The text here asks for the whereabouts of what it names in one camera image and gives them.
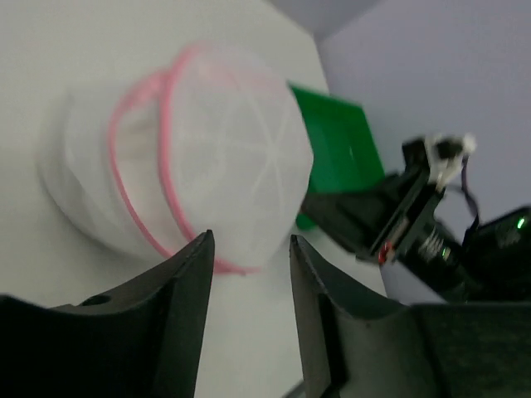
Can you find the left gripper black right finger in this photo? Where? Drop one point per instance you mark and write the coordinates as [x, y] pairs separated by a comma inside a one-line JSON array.
[[356, 343]]

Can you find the green plastic tray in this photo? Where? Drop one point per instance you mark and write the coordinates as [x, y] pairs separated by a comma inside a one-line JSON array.
[[345, 155]]

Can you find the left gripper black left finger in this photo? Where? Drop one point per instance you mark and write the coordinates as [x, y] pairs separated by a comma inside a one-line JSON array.
[[142, 338]]

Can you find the mesh laundry bag pink trim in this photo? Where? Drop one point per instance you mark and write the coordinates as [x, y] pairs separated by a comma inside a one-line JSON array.
[[214, 142]]

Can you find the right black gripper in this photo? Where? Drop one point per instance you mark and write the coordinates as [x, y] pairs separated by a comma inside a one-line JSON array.
[[394, 220]]

